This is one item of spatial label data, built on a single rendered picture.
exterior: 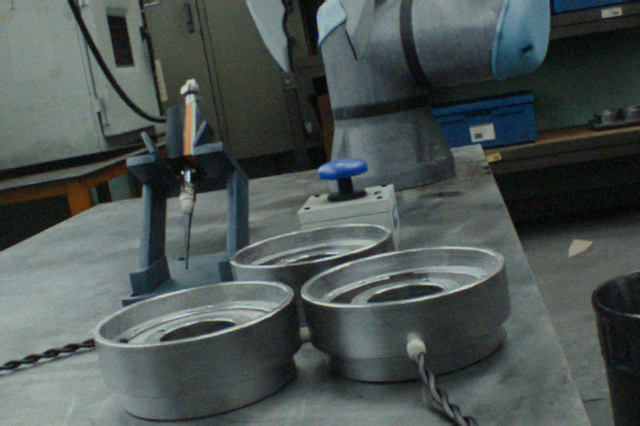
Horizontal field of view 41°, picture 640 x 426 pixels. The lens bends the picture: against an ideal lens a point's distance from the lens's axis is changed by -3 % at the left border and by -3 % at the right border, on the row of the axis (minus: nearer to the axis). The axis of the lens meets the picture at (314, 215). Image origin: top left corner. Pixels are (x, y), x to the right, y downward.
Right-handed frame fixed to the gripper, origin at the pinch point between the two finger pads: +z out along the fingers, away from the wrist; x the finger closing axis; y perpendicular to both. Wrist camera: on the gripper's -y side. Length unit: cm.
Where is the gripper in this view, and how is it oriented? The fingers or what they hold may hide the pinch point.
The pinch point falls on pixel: (319, 47)
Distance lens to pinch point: 59.0
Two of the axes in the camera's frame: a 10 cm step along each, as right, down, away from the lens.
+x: -9.7, 1.4, 1.7
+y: 1.4, -1.9, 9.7
